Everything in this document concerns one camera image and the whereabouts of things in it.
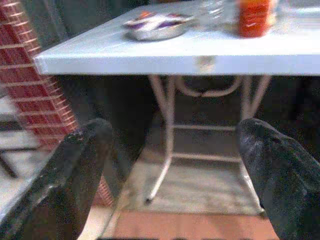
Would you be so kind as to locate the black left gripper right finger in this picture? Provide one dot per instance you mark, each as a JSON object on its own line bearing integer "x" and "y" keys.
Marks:
{"x": 287, "y": 180}

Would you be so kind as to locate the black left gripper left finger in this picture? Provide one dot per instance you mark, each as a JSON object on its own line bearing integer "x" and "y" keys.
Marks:
{"x": 62, "y": 180}

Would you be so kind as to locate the red brick tiled pillar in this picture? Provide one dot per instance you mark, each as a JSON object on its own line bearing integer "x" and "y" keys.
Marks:
{"x": 32, "y": 100}

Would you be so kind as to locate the white folding table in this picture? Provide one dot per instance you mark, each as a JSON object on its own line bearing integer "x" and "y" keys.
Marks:
{"x": 150, "y": 58}

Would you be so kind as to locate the orange bottle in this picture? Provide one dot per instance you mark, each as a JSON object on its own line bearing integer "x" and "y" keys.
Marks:
{"x": 252, "y": 20}

